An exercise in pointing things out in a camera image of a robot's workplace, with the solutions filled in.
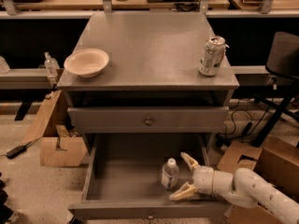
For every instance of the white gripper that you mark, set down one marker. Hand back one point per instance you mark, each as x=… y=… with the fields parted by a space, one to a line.
x=204 y=180

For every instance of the clear plastic water bottle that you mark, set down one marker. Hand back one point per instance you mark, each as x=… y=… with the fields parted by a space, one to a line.
x=170 y=173

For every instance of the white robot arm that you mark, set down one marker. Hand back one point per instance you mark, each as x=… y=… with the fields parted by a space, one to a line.
x=243 y=188

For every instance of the open lower drawer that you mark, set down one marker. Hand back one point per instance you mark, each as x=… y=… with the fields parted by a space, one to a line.
x=123 y=179

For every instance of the grey drawer cabinet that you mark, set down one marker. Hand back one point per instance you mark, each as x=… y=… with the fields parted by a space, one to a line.
x=154 y=61

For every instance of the closed upper drawer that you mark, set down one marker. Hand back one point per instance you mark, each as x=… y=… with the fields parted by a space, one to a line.
x=148 y=119

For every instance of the clear bottle on shelf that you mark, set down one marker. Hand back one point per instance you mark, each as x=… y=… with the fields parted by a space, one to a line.
x=51 y=64

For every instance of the open cardboard box right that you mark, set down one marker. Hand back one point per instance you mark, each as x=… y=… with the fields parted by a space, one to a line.
x=276 y=162

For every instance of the crushed soda can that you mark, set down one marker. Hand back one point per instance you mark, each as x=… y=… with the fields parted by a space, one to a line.
x=212 y=56

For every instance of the cardboard box left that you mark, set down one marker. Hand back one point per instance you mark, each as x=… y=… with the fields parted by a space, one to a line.
x=59 y=147

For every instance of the black office chair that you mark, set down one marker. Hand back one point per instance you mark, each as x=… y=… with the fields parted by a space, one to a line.
x=282 y=63

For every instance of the white paper bowl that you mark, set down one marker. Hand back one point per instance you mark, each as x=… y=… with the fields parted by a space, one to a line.
x=86 y=62

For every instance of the black power adapter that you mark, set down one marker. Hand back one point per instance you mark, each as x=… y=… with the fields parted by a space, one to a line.
x=15 y=152

